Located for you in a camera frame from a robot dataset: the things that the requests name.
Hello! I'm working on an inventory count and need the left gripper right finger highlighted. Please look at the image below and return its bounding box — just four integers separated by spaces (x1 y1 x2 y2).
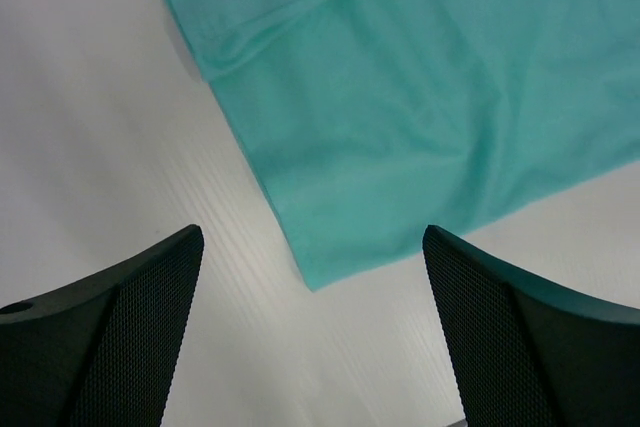
423 225 639 426

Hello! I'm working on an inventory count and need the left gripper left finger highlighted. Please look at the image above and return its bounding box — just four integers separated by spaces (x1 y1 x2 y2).
1 225 203 426

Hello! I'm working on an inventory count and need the teal t shirt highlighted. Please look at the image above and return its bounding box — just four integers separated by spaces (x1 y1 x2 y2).
165 0 639 290

